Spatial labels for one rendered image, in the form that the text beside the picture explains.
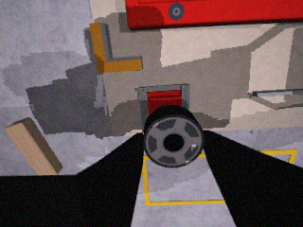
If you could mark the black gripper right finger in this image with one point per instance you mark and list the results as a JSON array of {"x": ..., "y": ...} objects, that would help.
[{"x": 259, "y": 190}]

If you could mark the black wheel with grey hub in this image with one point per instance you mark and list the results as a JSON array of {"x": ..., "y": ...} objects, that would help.
[{"x": 183, "y": 150}]

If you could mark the tan rectangular block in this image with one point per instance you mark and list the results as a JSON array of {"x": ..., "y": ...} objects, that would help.
[{"x": 33, "y": 147}]

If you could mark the yellow rectangular outline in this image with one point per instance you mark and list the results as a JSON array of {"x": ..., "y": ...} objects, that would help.
[{"x": 202, "y": 155}]

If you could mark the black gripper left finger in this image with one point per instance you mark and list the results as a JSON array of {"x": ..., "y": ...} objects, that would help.
[{"x": 102, "y": 195}]

